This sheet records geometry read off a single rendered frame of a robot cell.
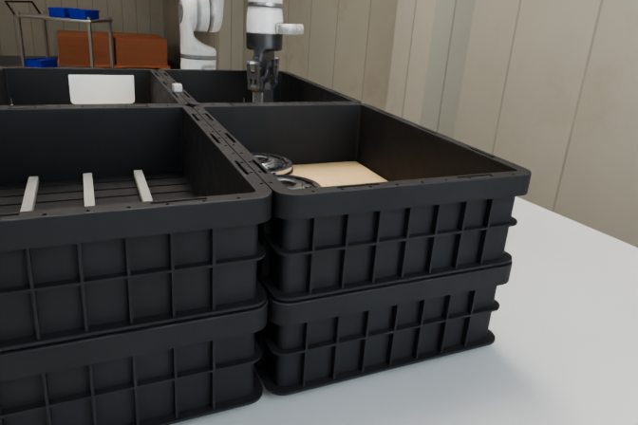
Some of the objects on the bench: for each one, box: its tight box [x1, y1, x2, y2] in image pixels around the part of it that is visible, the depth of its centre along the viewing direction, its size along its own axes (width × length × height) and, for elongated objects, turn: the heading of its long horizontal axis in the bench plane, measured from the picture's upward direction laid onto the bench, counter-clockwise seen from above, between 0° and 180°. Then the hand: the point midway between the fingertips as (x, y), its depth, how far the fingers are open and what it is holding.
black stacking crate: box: [254, 261, 513, 396], centre depth 73 cm, size 40×30×12 cm
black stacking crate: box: [0, 298, 268, 425], centre depth 61 cm, size 40×30×12 cm
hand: (263, 101), depth 112 cm, fingers open, 5 cm apart
